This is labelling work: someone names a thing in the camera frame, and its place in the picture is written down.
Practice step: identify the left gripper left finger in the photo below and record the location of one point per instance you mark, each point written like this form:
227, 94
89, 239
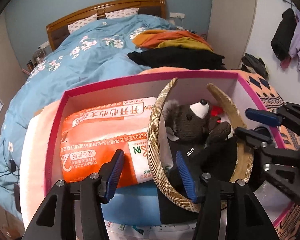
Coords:
55, 217

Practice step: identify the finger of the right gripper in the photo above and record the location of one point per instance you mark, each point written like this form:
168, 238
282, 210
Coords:
280, 167
287, 115

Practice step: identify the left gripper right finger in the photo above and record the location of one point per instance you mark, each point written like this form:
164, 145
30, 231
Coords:
246, 218

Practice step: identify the plaid beige headband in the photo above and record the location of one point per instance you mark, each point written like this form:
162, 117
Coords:
244, 163

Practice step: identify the black fabric pouch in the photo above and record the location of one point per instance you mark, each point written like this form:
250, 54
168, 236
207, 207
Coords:
218, 159

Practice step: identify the orange patterned blanket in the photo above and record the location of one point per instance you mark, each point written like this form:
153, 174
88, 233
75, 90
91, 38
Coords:
40, 167

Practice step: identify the dark clothes on floor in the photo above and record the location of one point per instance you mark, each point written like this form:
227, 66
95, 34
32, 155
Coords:
256, 64

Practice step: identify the hanging black jacket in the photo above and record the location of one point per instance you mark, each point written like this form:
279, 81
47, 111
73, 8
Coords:
281, 41

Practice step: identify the red plastic toy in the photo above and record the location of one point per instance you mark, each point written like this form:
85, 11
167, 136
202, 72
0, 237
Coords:
216, 111

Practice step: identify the orange snack bag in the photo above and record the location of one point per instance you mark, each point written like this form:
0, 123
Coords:
90, 138

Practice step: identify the brown teddy bear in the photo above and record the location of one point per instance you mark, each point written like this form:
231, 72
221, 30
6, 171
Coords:
194, 123

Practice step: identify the pink storage box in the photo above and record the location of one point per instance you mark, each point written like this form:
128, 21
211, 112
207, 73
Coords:
142, 204

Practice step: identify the black clothes pile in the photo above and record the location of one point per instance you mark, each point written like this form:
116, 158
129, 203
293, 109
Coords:
179, 58

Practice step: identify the orange mustard clothes pile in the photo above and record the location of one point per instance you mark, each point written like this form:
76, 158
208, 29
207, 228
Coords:
157, 38

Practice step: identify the blue floral duvet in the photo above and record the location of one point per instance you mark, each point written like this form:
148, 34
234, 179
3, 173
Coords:
96, 52

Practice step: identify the wooden headboard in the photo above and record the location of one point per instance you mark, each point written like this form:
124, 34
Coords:
57, 31

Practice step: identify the left patterned pillow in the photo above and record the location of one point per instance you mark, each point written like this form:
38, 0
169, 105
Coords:
81, 23

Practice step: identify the patterned pillow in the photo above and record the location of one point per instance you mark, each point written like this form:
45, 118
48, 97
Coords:
81, 23
122, 13

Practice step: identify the right patterned pillow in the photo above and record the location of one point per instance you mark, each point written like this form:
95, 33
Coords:
122, 13

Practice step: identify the wall power socket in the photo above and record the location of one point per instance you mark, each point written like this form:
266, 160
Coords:
177, 15

